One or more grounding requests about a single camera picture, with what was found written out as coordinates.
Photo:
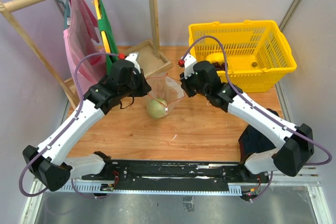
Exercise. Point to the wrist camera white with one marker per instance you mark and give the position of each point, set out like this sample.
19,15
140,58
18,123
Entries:
132,57
187,63

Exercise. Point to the aluminium frame rail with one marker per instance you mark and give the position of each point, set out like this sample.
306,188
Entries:
127,191

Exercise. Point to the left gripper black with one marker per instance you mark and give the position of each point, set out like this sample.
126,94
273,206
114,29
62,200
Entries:
145,87

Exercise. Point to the yellow hanger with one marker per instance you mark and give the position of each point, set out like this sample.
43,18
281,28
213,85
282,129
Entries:
103,25

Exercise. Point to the dark navy cloth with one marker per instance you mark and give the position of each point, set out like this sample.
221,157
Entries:
252,141

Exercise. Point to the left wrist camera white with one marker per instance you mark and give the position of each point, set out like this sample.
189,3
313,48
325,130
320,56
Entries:
132,57

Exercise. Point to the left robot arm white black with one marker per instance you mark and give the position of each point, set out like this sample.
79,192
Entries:
49,161

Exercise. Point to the pink shirt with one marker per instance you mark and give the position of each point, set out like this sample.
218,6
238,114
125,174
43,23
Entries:
80,40

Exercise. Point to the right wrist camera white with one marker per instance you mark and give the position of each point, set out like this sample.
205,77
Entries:
187,63

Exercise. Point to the yellow mango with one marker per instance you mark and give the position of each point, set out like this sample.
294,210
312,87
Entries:
217,57

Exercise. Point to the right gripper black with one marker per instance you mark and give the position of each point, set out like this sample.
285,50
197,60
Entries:
185,84

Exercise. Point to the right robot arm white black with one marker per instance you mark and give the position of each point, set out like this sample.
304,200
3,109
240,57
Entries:
290,152

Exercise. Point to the teal hanger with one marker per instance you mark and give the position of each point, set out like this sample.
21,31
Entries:
64,6

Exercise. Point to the yellow plastic basket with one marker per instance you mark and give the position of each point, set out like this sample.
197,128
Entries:
242,44

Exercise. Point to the green cabbage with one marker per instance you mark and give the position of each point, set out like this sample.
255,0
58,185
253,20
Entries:
156,108

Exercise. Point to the dark red grapes bunch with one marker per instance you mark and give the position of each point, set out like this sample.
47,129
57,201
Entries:
220,66

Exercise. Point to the wooden clothes rack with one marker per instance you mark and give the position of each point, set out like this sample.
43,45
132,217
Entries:
152,59

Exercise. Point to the clear zip top bag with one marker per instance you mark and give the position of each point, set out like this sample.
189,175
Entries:
165,87

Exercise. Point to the green shirt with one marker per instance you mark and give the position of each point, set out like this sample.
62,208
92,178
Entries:
111,59

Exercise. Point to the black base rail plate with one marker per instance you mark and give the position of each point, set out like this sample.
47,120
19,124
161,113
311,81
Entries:
175,176

